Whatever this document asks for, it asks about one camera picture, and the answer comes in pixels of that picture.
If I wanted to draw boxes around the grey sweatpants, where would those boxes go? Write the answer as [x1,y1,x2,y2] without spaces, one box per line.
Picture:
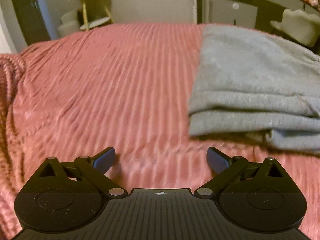
[188,24,319,153]

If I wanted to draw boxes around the pink ribbed bedspread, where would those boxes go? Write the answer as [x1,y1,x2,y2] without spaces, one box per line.
[1,23,319,239]

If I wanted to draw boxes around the yellow two-tier side table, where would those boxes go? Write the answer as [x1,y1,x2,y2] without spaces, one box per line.
[68,0,114,31]

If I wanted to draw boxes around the grey drawer cabinet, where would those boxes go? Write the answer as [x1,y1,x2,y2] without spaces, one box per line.
[203,0,319,33]

